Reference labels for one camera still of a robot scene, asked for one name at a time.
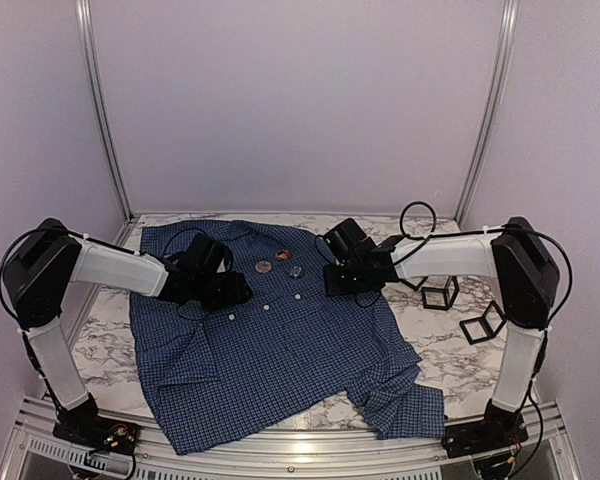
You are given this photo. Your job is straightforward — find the blue checked shirt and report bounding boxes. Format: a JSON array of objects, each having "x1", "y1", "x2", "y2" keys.
[{"x1": 130, "y1": 220, "x2": 445, "y2": 455}]

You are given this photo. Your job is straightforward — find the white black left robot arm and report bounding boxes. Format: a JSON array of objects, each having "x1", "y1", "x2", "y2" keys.
[{"x1": 0, "y1": 218, "x2": 253, "y2": 445}]

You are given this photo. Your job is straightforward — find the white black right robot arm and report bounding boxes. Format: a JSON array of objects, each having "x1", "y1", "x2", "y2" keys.
[{"x1": 323, "y1": 216, "x2": 564, "y2": 448}]

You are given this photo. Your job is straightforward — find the brown round brooch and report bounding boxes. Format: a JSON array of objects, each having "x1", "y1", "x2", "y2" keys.
[{"x1": 255, "y1": 260, "x2": 272, "y2": 274}]

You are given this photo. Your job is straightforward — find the orange rimmed round brooch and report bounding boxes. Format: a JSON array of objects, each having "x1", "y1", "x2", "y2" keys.
[{"x1": 275, "y1": 250, "x2": 292, "y2": 261}]

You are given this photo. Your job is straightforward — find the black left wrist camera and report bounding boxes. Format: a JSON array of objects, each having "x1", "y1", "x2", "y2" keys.
[{"x1": 178, "y1": 233, "x2": 233, "y2": 274}]

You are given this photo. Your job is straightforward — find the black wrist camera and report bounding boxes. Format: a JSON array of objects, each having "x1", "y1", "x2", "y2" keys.
[
  {"x1": 178, "y1": 233, "x2": 233, "y2": 274},
  {"x1": 323, "y1": 218, "x2": 376, "y2": 264}
]

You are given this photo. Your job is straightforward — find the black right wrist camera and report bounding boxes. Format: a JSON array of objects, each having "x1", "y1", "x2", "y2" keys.
[{"x1": 323, "y1": 218, "x2": 376, "y2": 264}]

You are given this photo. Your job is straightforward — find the black frame stand middle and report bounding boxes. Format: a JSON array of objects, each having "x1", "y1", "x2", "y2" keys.
[{"x1": 421, "y1": 276, "x2": 459, "y2": 311}]

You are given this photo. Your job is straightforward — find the black frame stand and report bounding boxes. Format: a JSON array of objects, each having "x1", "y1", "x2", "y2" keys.
[
  {"x1": 459, "y1": 300, "x2": 506, "y2": 345},
  {"x1": 421, "y1": 276, "x2": 459, "y2": 311}
]

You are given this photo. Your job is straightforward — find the black frame stand near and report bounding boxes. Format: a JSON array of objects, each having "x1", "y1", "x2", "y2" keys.
[{"x1": 459, "y1": 300, "x2": 506, "y2": 345}]

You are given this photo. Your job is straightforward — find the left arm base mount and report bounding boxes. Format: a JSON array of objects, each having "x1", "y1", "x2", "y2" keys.
[{"x1": 53, "y1": 394, "x2": 140, "y2": 455}]

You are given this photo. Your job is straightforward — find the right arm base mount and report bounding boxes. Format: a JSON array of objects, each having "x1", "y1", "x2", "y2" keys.
[{"x1": 441, "y1": 401, "x2": 529, "y2": 458}]

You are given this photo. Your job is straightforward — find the aluminium front rail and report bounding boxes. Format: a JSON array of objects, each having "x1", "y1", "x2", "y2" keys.
[{"x1": 9, "y1": 399, "x2": 581, "y2": 480}]

